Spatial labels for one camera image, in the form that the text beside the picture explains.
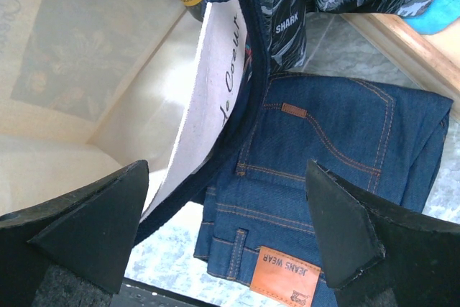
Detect teal garment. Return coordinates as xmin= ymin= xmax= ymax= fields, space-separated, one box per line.
xmin=405 ymin=0 xmax=459 ymax=35

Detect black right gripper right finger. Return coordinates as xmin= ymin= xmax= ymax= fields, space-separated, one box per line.
xmin=306 ymin=160 xmax=459 ymax=306

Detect beige canvas tote bag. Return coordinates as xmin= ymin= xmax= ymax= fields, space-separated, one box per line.
xmin=0 ymin=0 xmax=272 ymax=247

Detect black base bar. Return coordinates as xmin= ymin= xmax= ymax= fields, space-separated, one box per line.
xmin=109 ymin=278 xmax=215 ymax=307

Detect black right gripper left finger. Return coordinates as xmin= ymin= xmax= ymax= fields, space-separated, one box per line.
xmin=1 ymin=160 xmax=149 ymax=306

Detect folded blue jeans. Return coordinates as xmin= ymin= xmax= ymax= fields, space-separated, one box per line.
xmin=193 ymin=72 xmax=454 ymax=307

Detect wooden clothes rack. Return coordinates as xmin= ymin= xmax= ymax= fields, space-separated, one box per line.
xmin=342 ymin=14 xmax=459 ymax=120

